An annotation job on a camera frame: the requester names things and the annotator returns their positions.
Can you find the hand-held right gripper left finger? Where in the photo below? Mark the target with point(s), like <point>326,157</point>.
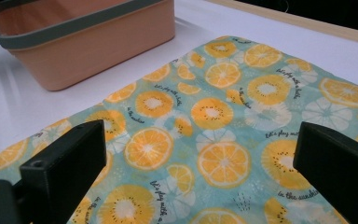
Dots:
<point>65,161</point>

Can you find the pink basket with grey rim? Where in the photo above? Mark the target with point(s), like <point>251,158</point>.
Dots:
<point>84,53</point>

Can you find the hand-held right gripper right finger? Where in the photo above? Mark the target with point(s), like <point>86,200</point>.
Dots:
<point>338,168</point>

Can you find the lemon print teal cloth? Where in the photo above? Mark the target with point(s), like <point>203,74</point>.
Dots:
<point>223,124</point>

